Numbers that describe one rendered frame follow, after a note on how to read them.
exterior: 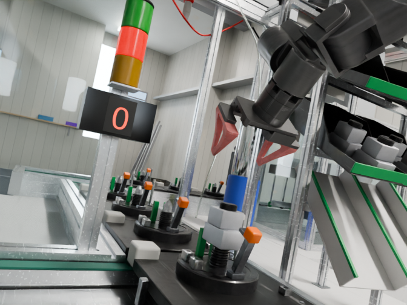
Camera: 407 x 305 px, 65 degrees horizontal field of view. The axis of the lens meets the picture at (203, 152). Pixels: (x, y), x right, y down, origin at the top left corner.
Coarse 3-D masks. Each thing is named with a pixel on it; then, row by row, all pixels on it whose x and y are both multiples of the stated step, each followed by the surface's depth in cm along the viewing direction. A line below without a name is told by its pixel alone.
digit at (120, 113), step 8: (112, 96) 53; (112, 104) 53; (120, 104) 54; (128, 104) 55; (136, 104) 55; (112, 112) 53; (120, 112) 54; (128, 112) 55; (112, 120) 53; (120, 120) 54; (128, 120) 55; (104, 128) 53; (112, 128) 54; (120, 128) 54; (128, 128) 55
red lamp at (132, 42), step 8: (120, 32) 55; (128, 32) 54; (136, 32) 55; (144, 32) 56; (120, 40) 55; (128, 40) 54; (136, 40) 55; (144, 40) 56; (120, 48) 55; (128, 48) 54; (136, 48) 55; (144, 48) 56; (136, 56) 55
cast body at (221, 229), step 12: (228, 204) 53; (216, 216) 53; (228, 216) 52; (240, 216) 53; (204, 228) 56; (216, 228) 52; (228, 228) 52; (216, 240) 52; (228, 240) 51; (240, 240) 52
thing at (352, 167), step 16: (304, 112) 76; (336, 112) 84; (304, 128) 74; (320, 128) 69; (368, 128) 73; (320, 144) 68; (336, 160) 62; (352, 160) 58; (368, 176) 60; (384, 176) 60; (400, 176) 61
